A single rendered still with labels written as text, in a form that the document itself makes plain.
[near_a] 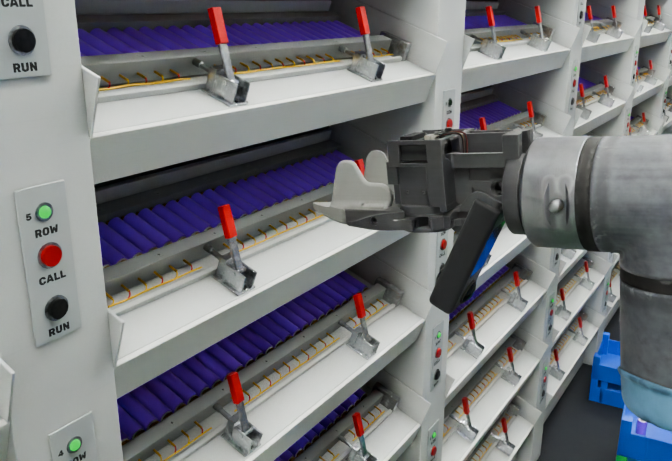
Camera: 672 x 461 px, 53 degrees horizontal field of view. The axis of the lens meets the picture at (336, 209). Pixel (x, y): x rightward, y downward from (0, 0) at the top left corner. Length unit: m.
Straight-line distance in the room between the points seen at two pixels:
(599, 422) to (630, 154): 1.88
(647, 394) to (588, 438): 1.72
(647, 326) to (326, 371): 0.53
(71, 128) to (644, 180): 0.42
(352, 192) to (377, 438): 0.63
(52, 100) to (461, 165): 0.32
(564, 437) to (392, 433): 1.13
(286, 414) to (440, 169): 0.43
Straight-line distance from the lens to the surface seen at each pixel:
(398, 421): 1.23
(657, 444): 1.50
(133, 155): 0.60
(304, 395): 0.92
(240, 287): 0.73
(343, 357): 1.00
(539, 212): 0.54
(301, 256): 0.82
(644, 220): 0.52
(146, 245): 0.74
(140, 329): 0.67
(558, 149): 0.55
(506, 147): 0.57
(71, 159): 0.55
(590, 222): 0.53
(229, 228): 0.72
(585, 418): 2.37
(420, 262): 1.11
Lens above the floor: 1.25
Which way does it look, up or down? 17 degrees down
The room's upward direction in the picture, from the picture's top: straight up
